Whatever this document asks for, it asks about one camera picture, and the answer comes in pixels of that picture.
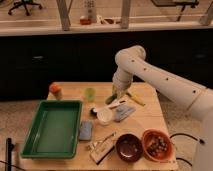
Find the white measuring cup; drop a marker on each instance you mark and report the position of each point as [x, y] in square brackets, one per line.
[104, 116]

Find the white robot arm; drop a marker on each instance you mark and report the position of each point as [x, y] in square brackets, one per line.
[195, 98]

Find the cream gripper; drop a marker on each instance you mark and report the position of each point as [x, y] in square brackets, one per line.
[118, 93]

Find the blue sponge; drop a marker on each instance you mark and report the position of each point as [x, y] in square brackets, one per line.
[85, 133]

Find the blue grey cloth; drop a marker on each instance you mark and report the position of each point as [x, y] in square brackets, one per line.
[122, 112]

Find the black and white spatula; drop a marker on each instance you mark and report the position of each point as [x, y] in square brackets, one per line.
[95, 110]

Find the silver fork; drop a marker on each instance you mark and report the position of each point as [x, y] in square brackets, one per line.
[92, 145]

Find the orange-capped spice bottle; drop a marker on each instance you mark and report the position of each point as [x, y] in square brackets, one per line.
[56, 90]

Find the green plastic tray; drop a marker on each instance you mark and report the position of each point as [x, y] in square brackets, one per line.
[54, 130]

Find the black stand post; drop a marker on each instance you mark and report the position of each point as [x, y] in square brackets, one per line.
[8, 155]

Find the dark brown bowl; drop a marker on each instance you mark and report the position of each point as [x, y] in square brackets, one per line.
[129, 148]

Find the black office chair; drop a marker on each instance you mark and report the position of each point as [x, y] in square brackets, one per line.
[24, 3]

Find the green plastic cup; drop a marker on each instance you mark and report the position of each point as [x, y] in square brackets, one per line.
[90, 94]

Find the wooden block with black edge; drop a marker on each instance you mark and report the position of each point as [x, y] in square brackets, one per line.
[101, 151]

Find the orange bowl with nuts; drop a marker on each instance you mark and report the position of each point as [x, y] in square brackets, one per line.
[157, 146]

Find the red bowl on shelf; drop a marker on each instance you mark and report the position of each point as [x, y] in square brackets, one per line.
[85, 21]

